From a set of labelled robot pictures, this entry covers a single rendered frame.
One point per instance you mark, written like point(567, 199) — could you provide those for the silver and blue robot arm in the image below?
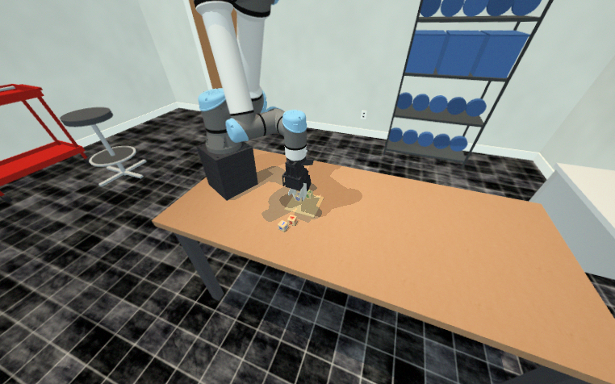
point(235, 118)

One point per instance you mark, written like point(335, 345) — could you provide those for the tan flat mat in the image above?
point(308, 207)

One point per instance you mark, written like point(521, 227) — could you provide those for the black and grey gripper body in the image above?
point(298, 174)

